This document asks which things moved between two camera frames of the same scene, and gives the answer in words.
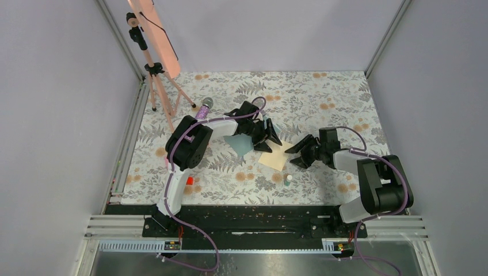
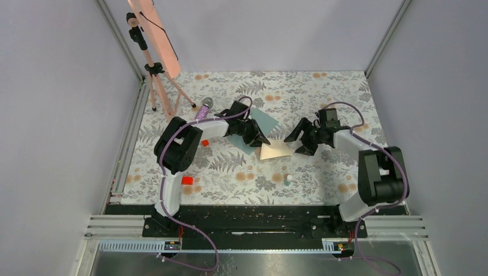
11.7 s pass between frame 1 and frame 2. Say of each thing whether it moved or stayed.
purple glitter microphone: stayed
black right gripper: moved
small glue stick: stayed
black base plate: stayed
